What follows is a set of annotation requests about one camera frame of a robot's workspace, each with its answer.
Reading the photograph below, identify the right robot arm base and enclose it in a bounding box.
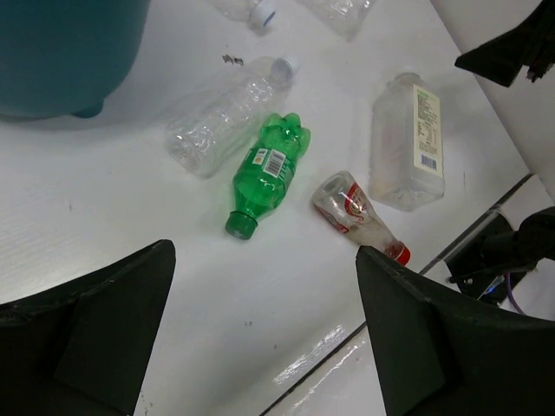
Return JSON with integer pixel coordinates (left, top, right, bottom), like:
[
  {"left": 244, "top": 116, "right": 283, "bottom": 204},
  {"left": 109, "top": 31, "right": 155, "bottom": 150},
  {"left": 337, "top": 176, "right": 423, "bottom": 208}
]
[{"left": 447, "top": 207, "right": 554, "bottom": 305}]

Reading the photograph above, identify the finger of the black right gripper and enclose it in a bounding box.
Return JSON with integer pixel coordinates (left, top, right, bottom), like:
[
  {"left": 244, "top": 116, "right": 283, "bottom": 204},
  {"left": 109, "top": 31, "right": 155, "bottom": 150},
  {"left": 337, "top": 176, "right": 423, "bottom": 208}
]
[{"left": 454, "top": 0, "right": 554, "bottom": 88}]

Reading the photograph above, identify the square clear labelled bottle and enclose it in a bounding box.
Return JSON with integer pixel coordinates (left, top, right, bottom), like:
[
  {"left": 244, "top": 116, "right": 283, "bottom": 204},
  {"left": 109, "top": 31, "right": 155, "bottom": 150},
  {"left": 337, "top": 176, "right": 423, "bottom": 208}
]
[{"left": 369, "top": 72, "right": 446, "bottom": 211}]

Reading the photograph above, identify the clear bottle blue-white cap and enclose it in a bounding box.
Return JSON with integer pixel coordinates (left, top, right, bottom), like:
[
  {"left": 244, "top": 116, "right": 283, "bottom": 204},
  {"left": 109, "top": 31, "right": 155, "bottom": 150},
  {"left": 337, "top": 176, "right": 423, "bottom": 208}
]
[{"left": 210, "top": 0, "right": 277, "bottom": 29}]

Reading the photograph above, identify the purple cable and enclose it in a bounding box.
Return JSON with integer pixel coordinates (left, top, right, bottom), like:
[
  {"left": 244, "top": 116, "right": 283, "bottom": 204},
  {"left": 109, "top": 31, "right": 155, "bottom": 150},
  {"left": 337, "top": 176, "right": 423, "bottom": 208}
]
[{"left": 502, "top": 275, "right": 528, "bottom": 316}]

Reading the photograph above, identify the clear bottle red cap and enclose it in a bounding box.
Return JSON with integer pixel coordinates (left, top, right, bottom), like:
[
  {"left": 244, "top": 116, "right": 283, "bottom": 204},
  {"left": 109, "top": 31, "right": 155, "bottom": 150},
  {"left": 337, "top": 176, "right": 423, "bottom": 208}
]
[{"left": 312, "top": 171, "right": 411, "bottom": 266}]

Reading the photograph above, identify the green plastic bottle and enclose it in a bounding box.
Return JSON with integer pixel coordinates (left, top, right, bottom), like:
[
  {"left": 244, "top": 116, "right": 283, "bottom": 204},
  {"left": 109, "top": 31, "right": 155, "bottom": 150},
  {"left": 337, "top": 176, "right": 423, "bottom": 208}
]
[{"left": 225, "top": 113, "right": 311, "bottom": 240}]

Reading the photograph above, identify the clear crinkled bottle white cap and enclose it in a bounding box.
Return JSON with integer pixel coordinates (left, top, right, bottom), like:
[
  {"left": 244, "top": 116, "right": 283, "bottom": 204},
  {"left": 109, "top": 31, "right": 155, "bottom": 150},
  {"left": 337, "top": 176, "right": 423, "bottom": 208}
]
[{"left": 166, "top": 55, "right": 300, "bottom": 179}]

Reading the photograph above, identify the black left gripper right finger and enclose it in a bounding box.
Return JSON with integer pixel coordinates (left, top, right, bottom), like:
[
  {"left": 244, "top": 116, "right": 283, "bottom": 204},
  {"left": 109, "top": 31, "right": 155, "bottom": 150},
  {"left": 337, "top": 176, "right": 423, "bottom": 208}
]
[{"left": 356, "top": 247, "right": 554, "bottom": 415}]

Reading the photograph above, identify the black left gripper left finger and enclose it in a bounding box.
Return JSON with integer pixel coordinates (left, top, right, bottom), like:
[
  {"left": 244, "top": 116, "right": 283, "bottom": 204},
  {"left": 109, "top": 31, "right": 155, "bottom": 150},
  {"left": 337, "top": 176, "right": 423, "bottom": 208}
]
[{"left": 1, "top": 240, "right": 176, "bottom": 415}]

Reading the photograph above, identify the teal plastic bin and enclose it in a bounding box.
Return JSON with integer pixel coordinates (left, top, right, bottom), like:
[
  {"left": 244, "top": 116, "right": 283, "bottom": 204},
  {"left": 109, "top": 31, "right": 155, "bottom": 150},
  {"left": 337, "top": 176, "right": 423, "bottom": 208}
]
[{"left": 1, "top": 0, "right": 150, "bottom": 119}]

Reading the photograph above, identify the clear crushed bottle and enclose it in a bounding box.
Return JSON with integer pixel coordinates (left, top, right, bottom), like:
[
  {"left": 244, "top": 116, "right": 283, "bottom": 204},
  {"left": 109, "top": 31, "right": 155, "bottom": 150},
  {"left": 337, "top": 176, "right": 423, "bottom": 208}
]
[{"left": 299, "top": 0, "right": 376, "bottom": 42}]

